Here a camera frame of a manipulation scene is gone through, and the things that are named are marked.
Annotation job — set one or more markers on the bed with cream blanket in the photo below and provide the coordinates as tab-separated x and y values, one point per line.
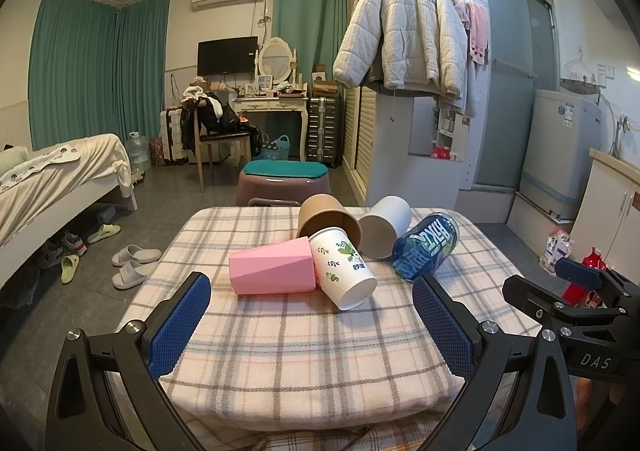
55	181

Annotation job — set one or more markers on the person's right hand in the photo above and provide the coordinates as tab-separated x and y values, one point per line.
583	403

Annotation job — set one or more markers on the red bottle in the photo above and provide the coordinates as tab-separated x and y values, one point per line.
582	283

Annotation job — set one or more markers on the teal seat cushion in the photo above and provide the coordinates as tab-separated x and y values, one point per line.
282	169

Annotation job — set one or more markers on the plain white cup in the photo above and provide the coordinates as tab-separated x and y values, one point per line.
382	226

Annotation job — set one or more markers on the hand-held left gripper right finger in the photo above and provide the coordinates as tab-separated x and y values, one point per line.
445	331

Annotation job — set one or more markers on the cardboard box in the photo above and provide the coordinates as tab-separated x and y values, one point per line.
325	83

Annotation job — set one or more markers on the green slipper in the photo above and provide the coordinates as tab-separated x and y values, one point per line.
70	268
103	233

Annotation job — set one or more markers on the white washing machine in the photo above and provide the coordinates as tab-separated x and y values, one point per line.
557	156

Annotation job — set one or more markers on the red gift bag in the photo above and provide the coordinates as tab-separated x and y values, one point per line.
156	152

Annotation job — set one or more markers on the white sink cabinet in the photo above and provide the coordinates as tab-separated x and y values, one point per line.
607	211

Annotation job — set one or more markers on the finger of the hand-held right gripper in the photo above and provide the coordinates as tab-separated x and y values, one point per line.
537	298
580	272

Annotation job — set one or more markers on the purple ottoman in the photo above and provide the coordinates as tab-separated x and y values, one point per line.
280	191

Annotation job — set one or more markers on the white dressing table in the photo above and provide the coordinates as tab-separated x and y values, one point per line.
270	106

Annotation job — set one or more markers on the blue plastic basket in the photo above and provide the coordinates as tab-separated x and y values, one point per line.
276	148

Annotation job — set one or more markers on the pile of clothes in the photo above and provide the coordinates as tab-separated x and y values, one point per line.
210	111

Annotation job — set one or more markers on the white suitcase brown trim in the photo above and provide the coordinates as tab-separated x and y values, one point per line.
171	136

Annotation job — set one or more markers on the pink faceted cup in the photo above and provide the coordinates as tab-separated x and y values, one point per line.
272	267

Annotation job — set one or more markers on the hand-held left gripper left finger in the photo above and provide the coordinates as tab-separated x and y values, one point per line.
177	328

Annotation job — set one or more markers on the white slipper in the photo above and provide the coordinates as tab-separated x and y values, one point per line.
131	275
135	254

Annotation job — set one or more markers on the metal faucet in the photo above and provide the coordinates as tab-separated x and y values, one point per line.
620	131

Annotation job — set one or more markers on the narrow teal curtain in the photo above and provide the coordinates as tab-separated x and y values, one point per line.
142	71

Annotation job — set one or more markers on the dark chair backrest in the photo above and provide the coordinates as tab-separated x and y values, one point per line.
272	202

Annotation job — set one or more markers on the wooden chair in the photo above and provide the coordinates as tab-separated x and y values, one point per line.
222	141

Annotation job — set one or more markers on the blue transparent plastic cup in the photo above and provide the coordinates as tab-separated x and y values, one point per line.
425	248

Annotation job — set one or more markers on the pink garment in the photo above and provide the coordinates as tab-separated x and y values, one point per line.
477	28

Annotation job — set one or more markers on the grey sneakers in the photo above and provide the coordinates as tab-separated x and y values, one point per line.
60	247

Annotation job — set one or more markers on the tall teal curtain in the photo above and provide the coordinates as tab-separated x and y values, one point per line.
305	21

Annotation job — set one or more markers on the black television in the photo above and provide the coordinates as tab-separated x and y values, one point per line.
227	56

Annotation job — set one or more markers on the white louvred wardrobe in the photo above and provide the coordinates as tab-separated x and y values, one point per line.
365	141

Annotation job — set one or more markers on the white leaf print paper cup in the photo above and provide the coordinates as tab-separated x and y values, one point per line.
342	268

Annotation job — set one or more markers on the grey garment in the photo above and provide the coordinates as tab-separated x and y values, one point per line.
467	86

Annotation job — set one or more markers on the oval vanity mirror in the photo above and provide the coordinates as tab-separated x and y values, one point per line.
276	58

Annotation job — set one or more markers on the white puffer jacket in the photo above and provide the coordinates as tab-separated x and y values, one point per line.
405	31

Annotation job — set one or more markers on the silver suitcase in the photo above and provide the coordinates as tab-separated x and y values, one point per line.
322	131

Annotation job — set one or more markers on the white pink packet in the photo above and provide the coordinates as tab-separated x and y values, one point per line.
556	248

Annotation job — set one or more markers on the white picture frame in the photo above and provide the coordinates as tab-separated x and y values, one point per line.
265	82

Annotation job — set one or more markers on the plaid tablecloth table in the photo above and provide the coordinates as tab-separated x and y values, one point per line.
300	361

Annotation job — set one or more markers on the frosted glass door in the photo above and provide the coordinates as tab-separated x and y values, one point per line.
510	81

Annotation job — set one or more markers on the wide teal curtain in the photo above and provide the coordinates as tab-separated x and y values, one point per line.
75	76

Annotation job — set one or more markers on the large water jug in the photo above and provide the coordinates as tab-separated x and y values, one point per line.
139	153

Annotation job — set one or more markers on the brown paper cup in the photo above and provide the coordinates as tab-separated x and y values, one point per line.
327	218

